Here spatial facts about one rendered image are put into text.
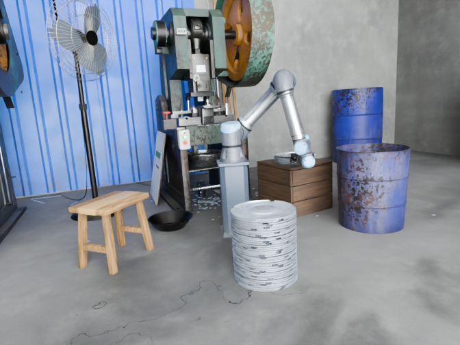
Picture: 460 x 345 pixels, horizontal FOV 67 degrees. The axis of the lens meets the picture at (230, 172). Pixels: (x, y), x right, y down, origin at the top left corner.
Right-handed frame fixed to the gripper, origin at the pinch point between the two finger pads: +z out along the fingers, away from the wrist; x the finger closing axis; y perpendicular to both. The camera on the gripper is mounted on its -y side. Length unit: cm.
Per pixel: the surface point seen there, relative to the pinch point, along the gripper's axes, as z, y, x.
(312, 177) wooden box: -1.6, -10.3, 15.2
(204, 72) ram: 43, 58, -65
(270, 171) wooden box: 10.9, 16.1, 10.7
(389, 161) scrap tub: -51, -38, 1
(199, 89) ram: 39, 62, -52
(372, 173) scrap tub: -48, -29, 7
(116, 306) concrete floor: -95, 104, 46
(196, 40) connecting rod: 44, 62, -89
